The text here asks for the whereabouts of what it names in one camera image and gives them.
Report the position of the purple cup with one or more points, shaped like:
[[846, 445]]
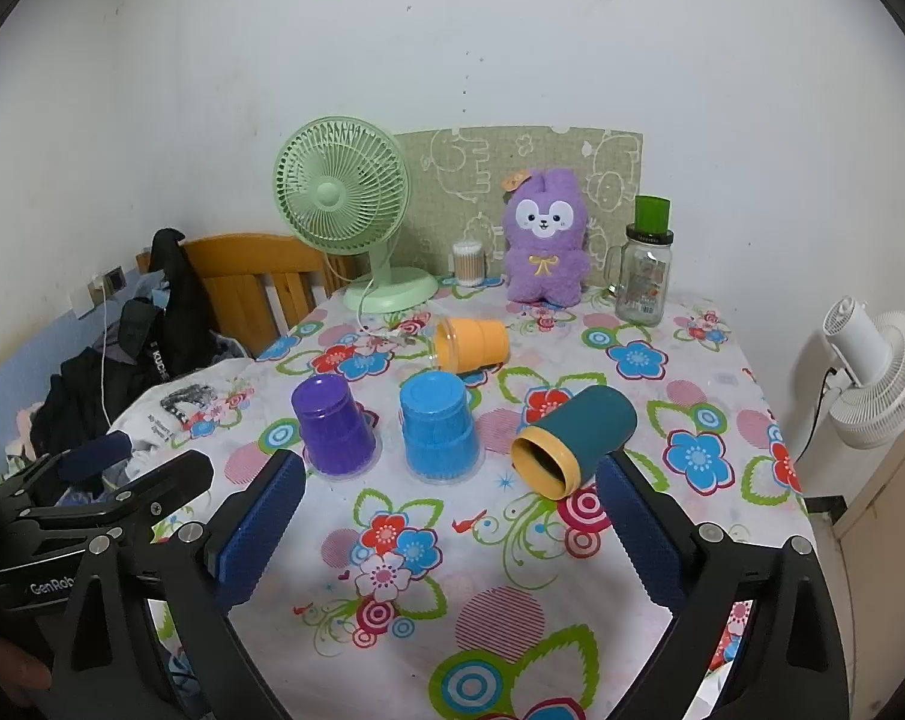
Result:
[[332, 420]]

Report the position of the white printed shirt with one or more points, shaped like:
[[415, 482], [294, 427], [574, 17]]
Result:
[[197, 390]]

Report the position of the black clothes pile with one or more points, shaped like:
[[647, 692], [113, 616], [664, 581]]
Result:
[[152, 345]]

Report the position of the green desk fan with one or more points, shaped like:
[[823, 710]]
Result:
[[340, 187]]

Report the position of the white fan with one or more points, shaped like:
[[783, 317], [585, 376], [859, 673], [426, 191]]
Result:
[[887, 390]]

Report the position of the floral tablecloth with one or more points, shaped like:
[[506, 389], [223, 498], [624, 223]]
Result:
[[460, 540]]

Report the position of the wooden chair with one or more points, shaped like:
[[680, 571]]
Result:
[[235, 292]]

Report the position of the person's left hand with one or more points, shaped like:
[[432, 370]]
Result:
[[10, 671]]

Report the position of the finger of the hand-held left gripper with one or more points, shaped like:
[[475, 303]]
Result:
[[171, 476], [92, 457]]

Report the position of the cotton swab container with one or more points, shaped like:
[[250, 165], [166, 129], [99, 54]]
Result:
[[469, 262]]

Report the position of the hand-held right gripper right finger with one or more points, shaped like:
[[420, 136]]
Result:
[[640, 540]]

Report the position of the glass jar with green lid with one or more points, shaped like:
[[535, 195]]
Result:
[[644, 277]]

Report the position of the orange cup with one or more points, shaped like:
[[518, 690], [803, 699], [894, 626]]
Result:
[[475, 341]]

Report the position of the green patterned wall panel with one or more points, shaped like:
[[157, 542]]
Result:
[[452, 165]]

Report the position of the teal cup with yellow rim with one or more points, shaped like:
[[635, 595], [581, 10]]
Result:
[[595, 420]]

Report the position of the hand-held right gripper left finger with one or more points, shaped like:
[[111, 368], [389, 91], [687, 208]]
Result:
[[261, 532]]

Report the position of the wall socket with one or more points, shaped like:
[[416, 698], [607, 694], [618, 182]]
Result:
[[111, 279]]

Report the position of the purple plush toy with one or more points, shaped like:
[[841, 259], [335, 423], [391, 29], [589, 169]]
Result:
[[546, 255]]

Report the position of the beige cabinet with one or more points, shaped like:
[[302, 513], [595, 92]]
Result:
[[887, 540]]

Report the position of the blue cup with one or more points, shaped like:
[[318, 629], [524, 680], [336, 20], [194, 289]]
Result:
[[437, 427]]

